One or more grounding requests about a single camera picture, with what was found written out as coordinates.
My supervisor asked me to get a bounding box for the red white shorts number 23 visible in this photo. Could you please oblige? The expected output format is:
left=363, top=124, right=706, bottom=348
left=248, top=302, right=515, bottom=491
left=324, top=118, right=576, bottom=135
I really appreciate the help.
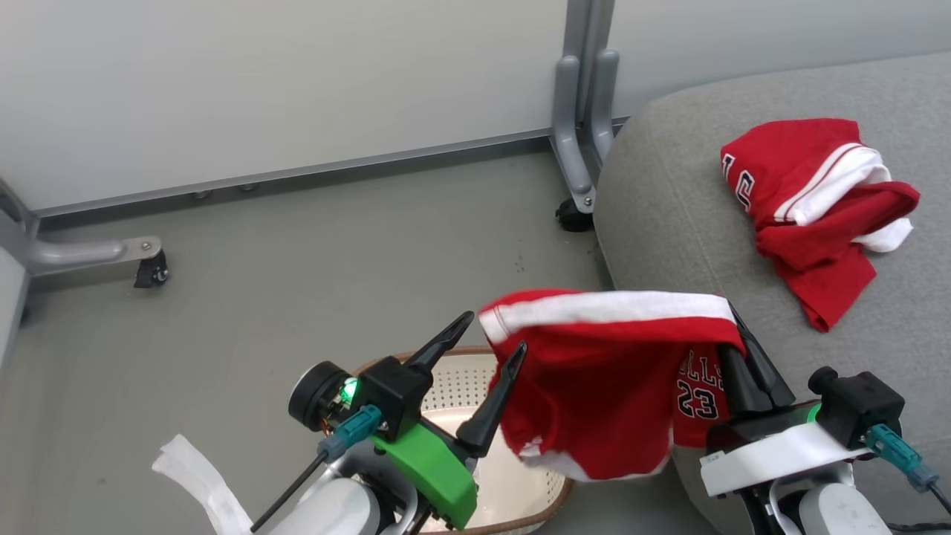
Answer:
left=478, top=288, right=747, bottom=482

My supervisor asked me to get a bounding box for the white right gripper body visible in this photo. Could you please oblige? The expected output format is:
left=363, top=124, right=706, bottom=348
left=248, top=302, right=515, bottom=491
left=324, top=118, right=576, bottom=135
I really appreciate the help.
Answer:
left=698, top=401, right=874, bottom=498

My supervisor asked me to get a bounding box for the pink perforated laundry basket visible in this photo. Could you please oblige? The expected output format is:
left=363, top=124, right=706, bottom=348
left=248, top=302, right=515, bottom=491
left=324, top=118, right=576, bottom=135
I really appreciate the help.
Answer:
left=353, top=346, right=574, bottom=535

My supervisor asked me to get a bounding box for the thin black left cable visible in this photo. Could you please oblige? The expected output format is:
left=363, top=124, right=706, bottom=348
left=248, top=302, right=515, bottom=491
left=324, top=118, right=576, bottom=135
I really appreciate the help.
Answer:
left=250, top=453, right=328, bottom=533

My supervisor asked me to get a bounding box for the grey fabric sofa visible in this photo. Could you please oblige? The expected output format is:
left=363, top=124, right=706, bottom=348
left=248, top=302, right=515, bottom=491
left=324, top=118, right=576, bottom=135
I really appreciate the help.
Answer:
left=593, top=51, right=951, bottom=535

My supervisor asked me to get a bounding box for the thin black right cable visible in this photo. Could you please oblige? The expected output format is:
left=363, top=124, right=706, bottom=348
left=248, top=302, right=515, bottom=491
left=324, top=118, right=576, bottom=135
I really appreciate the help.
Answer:
left=888, top=476, right=951, bottom=534

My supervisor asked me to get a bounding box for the teal right cable connector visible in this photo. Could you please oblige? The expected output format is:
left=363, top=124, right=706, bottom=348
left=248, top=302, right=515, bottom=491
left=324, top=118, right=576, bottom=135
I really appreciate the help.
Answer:
left=864, top=424, right=938, bottom=493

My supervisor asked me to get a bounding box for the grey partition leg single foot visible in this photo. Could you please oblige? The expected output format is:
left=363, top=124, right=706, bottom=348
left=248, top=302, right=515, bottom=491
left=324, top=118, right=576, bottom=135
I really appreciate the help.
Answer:
left=0, top=178, right=164, bottom=282

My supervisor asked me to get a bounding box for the white fabric strip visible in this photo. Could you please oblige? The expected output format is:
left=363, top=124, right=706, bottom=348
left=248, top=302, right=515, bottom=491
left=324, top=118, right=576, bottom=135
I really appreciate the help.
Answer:
left=152, top=435, right=253, bottom=535

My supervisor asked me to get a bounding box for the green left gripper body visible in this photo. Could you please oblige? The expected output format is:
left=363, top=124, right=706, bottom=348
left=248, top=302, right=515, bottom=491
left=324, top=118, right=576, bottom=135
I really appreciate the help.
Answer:
left=370, top=422, right=478, bottom=531

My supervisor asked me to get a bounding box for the teal left cable connector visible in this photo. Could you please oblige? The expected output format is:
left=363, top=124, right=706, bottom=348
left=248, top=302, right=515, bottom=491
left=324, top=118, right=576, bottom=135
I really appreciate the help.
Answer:
left=318, top=405, right=384, bottom=463

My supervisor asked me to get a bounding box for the grey partition post double foot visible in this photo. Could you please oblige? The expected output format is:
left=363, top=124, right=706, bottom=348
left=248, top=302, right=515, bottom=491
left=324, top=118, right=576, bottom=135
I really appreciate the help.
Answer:
left=550, top=0, right=621, bottom=215

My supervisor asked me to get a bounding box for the grey partition bottom rail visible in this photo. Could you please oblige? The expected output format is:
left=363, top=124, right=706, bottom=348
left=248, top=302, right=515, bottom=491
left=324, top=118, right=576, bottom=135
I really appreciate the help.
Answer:
left=33, top=115, right=632, bottom=220

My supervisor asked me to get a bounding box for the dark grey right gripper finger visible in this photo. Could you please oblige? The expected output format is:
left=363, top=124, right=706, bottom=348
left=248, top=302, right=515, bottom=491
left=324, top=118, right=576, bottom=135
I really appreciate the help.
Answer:
left=718, top=345, right=774, bottom=418
left=731, top=303, right=796, bottom=410

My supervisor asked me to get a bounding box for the red white basketball jersey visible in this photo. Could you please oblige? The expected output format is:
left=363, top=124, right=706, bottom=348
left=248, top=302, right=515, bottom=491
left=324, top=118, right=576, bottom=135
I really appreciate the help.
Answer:
left=719, top=117, right=922, bottom=333

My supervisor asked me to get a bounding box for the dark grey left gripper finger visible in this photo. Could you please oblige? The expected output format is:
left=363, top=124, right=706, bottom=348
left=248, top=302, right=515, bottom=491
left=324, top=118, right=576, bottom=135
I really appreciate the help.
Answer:
left=404, top=311, right=476, bottom=373
left=456, top=341, right=529, bottom=457

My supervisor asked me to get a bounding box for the thin black cable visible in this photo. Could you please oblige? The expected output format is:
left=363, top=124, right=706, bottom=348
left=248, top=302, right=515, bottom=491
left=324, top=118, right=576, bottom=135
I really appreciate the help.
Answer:
left=888, top=476, right=951, bottom=534
left=250, top=453, right=328, bottom=533

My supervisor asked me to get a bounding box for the black caster wheel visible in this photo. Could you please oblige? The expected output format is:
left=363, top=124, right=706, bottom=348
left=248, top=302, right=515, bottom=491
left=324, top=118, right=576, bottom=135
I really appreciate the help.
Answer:
left=555, top=198, right=595, bottom=233
left=134, top=249, right=170, bottom=289

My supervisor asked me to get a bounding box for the teal cable connector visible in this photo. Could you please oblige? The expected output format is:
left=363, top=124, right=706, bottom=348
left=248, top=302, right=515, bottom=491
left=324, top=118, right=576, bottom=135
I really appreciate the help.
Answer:
left=864, top=424, right=938, bottom=493
left=318, top=405, right=384, bottom=463

